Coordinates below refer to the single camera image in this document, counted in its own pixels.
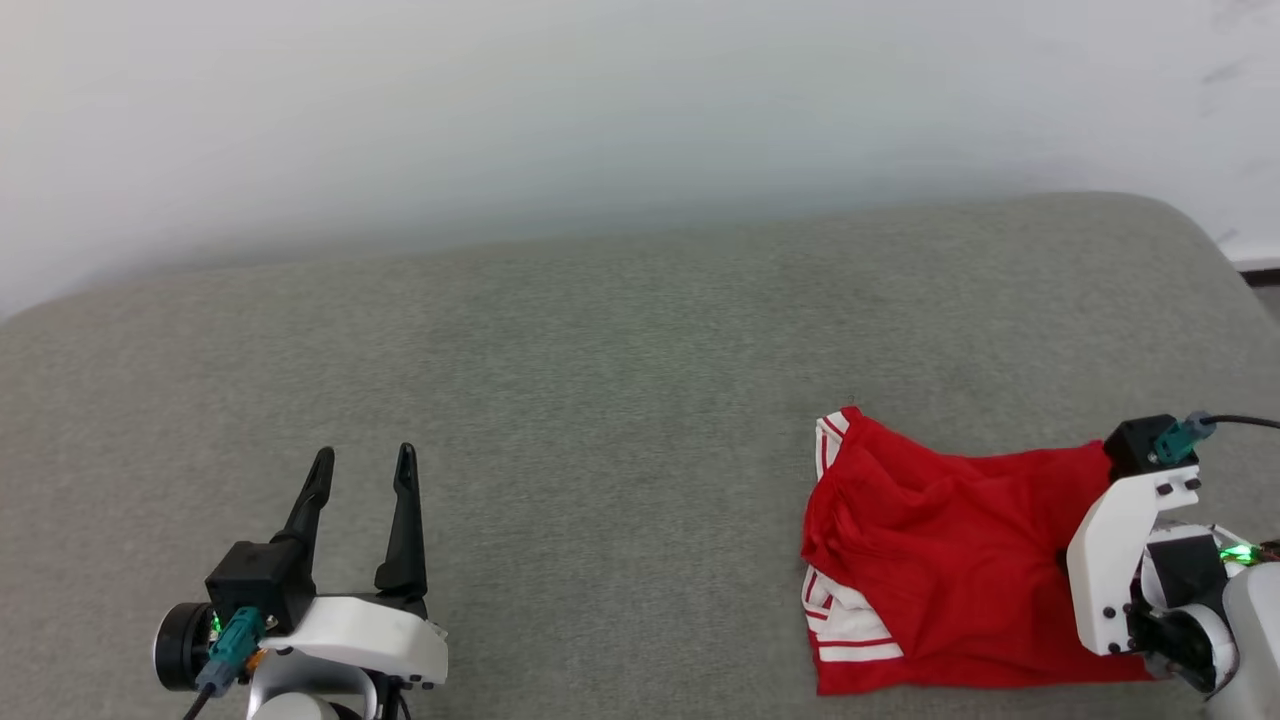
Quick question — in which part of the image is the grey fabric sofa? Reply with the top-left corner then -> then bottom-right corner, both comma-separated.
0,192 -> 1280,720

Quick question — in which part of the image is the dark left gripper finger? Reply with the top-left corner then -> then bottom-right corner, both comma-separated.
374,442 -> 430,599
269,446 -> 336,549

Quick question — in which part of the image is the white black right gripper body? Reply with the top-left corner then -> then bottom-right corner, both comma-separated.
1066,466 -> 1242,693

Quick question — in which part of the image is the teal left camera connector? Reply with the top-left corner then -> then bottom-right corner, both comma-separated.
195,606 -> 267,699

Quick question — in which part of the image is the teal camera connector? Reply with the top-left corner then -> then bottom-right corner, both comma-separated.
1149,411 -> 1218,467
195,606 -> 267,699

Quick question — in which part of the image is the red shirt with white sleeves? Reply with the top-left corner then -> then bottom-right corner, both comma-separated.
800,404 -> 1161,697

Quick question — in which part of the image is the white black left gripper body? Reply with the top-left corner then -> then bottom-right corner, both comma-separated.
154,590 -> 450,693

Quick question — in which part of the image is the teal right camera connector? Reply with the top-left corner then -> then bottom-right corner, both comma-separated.
1149,411 -> 1218,467

